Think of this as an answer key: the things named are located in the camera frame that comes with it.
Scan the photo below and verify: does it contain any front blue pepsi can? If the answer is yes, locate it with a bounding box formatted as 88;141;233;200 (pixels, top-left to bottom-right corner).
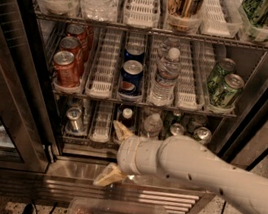
120;60;143;96

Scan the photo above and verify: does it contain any bottom shelf water bottle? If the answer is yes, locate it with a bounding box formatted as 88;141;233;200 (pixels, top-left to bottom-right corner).
143;113;163;139

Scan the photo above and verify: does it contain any rear blue pepsi can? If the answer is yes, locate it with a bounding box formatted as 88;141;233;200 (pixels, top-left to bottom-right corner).
124;43;145;63

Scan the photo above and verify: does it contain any empty white shelf tray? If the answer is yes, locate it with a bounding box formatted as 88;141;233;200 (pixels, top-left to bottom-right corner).
85;29;122;99

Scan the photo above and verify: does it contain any top shelf brown tall can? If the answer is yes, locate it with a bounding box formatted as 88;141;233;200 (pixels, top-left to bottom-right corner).
166;0;204;33

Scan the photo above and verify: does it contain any red soda can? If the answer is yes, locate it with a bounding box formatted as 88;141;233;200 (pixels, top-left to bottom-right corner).
53;50;80;88
66;23;89;61
59;36;85;76

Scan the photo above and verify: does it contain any blue pepsi can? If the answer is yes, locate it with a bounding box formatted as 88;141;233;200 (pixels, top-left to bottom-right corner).
120;60;143;96
124;43;145;63

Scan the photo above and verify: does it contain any front red soda can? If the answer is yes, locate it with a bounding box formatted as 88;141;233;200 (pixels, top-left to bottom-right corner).
53;50;80;88

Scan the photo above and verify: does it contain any dark juice bottle white cap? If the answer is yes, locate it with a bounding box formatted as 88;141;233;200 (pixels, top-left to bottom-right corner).
119;108;135;130

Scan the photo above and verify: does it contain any middle shelf water bottle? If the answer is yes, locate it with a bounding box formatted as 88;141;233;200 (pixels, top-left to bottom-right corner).
152;47;181;101

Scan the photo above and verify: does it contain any steel fridge base grille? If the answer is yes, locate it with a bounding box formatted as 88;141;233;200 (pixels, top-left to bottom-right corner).
0;158;211;214

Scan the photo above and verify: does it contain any bottom green can right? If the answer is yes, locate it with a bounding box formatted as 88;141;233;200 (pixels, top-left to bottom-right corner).
192;127;212;146

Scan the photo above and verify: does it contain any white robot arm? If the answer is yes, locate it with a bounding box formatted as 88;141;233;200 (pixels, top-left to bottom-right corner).
94;131;268;214

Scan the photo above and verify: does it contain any rear red soda can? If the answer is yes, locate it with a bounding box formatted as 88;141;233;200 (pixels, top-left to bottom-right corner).
66;23;89;61

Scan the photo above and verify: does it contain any rear green soda can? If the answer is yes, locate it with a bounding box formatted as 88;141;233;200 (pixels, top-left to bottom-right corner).
206;58;236;94

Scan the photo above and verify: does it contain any green soda can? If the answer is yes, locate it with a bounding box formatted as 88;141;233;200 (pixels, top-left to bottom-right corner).
210;74;245;108
206;58;236;94

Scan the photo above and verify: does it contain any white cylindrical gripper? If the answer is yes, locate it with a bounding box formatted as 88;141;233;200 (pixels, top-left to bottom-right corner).
93;120;162;187

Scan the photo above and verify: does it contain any bottom green can left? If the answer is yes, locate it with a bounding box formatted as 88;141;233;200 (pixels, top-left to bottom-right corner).
168;123;185;136

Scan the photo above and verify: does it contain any middle red soda can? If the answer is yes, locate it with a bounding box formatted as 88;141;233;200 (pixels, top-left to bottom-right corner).
59;36;85;76

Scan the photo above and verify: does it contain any silver redbull can front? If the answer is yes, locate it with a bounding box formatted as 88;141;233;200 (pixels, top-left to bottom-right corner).
66;107;84;133

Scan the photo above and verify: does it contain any front green soda can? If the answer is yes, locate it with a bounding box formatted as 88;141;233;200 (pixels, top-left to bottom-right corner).
210;74;245;108

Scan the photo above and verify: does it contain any glass fridge door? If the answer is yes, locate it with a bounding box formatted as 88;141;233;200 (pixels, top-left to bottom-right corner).
0;0;54;173

